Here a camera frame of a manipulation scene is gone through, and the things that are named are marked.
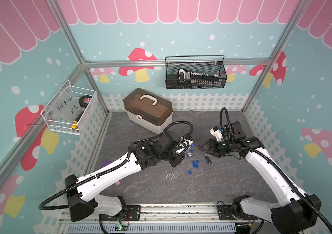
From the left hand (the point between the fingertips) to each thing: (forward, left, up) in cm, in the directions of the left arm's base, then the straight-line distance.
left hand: (180, 155), depth 69 cm
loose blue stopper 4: (0, -7, -23) cm, 24 cm away
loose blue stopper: (+7, -10, -23) cm, 26 cm away
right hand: (+5, -11, -2) cm, 12 cm away
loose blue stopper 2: (+7, -12, -23) cm, 27 cm away
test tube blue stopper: (-1, +4, -23) cm, 24 cm away
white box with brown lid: (+32, +20, -3) cm, 38 cm away
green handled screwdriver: (+9, -19, -22) cm, 30 cm away
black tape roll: (+27, +53, +10) cm, 60 cm away
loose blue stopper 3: (+5, -11, -23) cm, 26 cm away
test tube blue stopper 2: (+13, -7, -23) cm, 27 cm away
